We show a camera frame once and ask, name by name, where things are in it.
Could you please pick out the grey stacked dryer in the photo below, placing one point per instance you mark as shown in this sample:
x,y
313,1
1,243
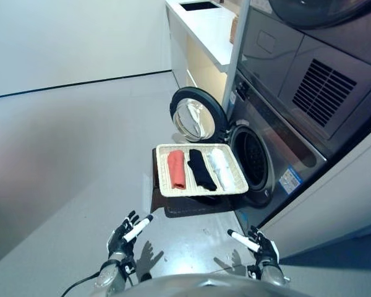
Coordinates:
x,y
312,62

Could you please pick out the dark stool under basket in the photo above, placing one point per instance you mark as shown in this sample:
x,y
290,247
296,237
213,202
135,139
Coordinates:
x,y
194,204

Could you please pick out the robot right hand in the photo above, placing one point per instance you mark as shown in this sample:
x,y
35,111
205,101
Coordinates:
x,y
262,244

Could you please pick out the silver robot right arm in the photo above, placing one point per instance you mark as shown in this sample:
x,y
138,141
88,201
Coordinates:
x,y
270,273

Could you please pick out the brown cardboard box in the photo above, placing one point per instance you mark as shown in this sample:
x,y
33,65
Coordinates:
x,y
235,26

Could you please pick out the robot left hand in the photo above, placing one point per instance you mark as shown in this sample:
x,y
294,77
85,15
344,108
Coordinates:
x,y
127,232

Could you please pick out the rolled black cloth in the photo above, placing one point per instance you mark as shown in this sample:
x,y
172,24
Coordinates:
x,y
201,170

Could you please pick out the rolled white cloth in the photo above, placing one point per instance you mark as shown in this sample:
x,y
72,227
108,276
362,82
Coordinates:
x,y
221,168

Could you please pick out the grey robot torso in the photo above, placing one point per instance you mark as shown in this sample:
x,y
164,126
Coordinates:
x,y
198,286

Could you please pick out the white cabinet side panel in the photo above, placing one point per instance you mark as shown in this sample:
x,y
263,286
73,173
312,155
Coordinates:
x,y
330,198

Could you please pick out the grey front-load washing machine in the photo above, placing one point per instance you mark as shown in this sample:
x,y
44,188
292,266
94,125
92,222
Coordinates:
x,y
278,154

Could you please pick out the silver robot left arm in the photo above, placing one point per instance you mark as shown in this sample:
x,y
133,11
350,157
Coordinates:
x,y
111,272

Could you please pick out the rolled red cloth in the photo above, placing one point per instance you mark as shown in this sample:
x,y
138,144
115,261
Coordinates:
x,y
177,169

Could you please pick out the round washing machine door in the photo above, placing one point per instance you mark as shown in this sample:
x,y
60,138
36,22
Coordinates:
x,y
198,116

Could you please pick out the white woven basket tray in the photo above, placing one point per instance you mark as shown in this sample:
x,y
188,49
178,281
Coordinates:
x,y
201,170

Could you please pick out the white counter cabinet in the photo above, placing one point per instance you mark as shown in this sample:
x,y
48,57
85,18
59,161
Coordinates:
x,y
201,40

